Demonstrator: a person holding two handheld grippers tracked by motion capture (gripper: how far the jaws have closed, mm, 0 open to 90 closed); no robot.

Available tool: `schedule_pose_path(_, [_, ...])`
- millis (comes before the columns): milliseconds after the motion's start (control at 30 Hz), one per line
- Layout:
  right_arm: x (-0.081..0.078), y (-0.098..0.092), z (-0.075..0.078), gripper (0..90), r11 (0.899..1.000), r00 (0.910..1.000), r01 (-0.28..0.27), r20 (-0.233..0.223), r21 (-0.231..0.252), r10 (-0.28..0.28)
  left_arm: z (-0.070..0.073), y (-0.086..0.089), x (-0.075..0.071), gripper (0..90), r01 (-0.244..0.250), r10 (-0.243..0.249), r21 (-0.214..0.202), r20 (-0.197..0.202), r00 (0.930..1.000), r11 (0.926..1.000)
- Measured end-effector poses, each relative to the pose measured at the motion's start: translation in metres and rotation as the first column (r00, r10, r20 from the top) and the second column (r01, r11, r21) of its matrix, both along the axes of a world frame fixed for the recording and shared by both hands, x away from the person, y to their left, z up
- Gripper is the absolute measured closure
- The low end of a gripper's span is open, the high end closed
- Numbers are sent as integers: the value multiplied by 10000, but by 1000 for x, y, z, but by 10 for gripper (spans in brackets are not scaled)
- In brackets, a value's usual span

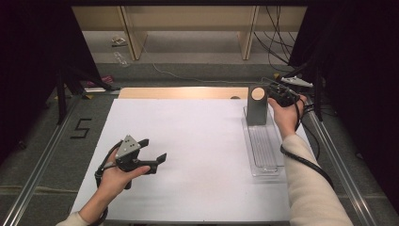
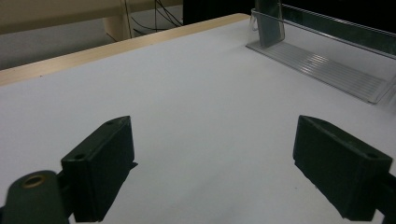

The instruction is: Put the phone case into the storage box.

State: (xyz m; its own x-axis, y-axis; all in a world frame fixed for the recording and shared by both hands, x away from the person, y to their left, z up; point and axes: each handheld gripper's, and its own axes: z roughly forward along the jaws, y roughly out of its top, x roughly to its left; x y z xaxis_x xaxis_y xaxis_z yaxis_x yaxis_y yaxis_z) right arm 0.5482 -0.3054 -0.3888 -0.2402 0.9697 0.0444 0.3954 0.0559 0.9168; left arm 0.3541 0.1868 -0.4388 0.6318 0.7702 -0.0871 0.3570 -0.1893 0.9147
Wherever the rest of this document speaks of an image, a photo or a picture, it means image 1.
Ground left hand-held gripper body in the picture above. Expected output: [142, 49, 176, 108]
[115, 135, 159, 176]

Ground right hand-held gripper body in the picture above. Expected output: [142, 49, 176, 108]
[272, 76, 314, 108]

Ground grey phone case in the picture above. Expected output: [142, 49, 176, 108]
[246, 85, 270, 127]

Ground clear plastic tray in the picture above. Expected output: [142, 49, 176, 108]
[241, 105, 287, 178]

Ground person's right hand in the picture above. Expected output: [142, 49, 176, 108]
[267, 94, 308, 141]

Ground person's left hand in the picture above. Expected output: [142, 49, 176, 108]
[99, 148, 152, 202]

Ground white table mat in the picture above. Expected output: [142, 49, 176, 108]
[68, 98, 343, 223]

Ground black metal stand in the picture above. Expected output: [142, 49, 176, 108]
[268, 61, 325, 122]
[56, 66, 122, 126]

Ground pink item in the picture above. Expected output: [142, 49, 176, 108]
[87, 74, 115, 89]

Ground dark curtain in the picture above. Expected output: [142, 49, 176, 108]
[287, 0, 399, 218]
[0, 0, 102, 164]

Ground clear plastic piece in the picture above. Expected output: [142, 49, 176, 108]
[113, 51, 130, 68]

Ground beige wooden shelf unit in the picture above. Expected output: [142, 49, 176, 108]
[71, 5, 309, 61]

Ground small grey and black item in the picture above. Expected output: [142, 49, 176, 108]
[110, 36, 129, 48]

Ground left hand-held gripper black cable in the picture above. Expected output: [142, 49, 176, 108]
[90, 140, 124, 226]

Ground bundle of black cables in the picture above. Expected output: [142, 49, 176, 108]
[253, 5, 299, 73]

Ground aluminium floor rail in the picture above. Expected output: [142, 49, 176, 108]
[0, 93, 83, 226]
[299, 93, 379, 226]

